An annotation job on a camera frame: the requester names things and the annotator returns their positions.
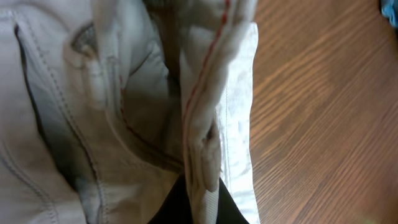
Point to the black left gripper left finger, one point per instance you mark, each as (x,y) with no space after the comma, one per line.
(176,208)

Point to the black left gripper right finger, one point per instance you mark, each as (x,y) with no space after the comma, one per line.
(228,212)

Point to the beige khaki shorts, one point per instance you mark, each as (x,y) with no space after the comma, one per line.
(104,104)

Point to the light blue shirt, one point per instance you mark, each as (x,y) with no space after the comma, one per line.
(389,11)

